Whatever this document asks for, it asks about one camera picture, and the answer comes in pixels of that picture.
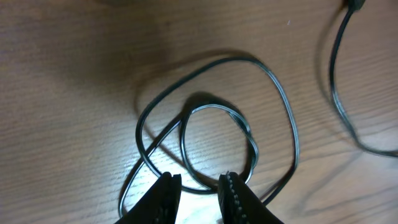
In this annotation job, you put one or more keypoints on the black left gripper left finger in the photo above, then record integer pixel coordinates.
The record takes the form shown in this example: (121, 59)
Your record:
(159, 205)

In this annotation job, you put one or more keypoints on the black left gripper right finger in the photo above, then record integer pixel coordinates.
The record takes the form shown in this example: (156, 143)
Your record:
(239, 204)

